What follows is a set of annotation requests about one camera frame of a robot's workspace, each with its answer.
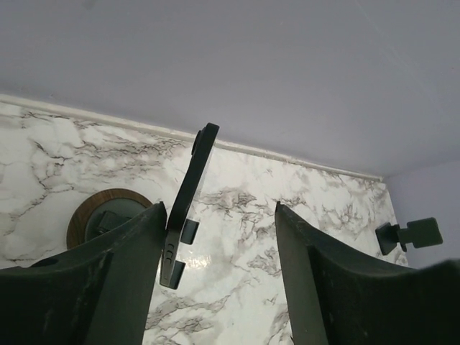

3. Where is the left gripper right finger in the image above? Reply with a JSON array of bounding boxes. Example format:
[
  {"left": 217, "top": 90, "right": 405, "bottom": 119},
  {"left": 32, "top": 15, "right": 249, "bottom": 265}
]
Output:
[{"left": 275, "top": 203, "right": 459, "bottom": 344}]

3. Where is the black phone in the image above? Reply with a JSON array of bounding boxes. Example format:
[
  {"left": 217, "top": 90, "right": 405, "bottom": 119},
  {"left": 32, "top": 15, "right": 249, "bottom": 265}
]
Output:
[{"left": 160, "top": 123, "right": 219, "bottom": 290}]

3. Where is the black stand back right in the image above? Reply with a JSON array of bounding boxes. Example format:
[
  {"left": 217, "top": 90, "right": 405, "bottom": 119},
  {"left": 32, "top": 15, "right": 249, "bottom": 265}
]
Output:
[{"left": 375, "top": 217, "right": 443, "bottom": 256}]

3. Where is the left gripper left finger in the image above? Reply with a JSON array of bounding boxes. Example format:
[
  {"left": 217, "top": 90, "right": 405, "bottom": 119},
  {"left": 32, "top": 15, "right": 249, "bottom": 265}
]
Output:
[{"left": 1, "top": 203, "right": 167, "bottom": 344}]

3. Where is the round stand back left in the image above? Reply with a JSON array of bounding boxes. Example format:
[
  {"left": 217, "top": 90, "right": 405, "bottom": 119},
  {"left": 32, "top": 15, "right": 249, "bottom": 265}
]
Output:
[{"left": 66, "top": 188, "right": 201, "bottom": 290}]

